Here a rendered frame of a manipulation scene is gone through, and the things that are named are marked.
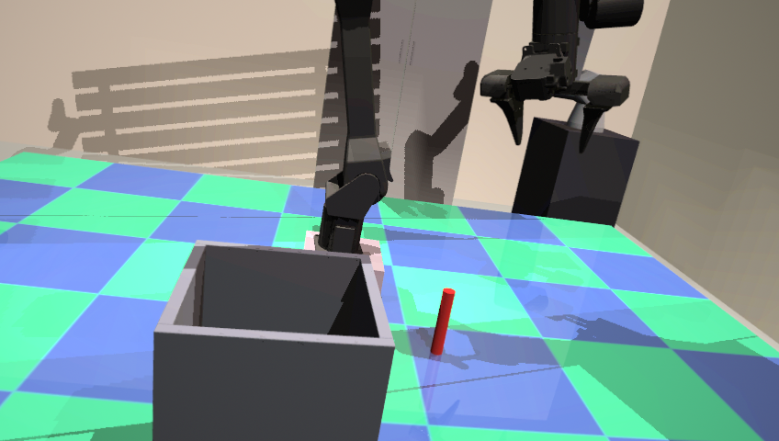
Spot red peg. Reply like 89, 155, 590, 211
431, 288, 456, 355

